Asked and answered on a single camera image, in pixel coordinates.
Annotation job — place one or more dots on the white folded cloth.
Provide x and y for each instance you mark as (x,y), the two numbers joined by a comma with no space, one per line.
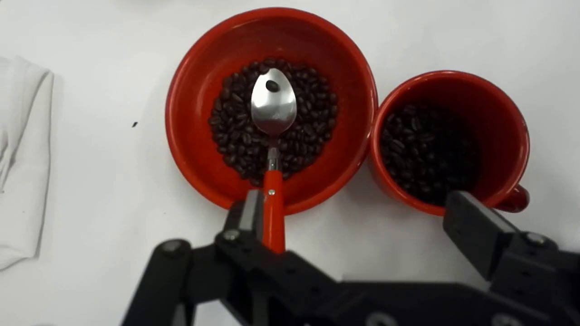
(25,103)

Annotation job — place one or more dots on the red handled metal spoon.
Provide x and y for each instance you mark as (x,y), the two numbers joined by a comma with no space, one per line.
(272,110)

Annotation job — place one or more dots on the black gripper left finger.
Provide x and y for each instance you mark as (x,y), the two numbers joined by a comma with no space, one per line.
(244,217)

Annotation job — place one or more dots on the red mug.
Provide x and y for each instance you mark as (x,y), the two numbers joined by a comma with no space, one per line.
(449,130)

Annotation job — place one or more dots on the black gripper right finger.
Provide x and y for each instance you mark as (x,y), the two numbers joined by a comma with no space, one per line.
(476,230)

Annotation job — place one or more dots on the red bowl with coffee beans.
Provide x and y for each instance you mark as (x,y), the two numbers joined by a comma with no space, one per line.
(206,114)

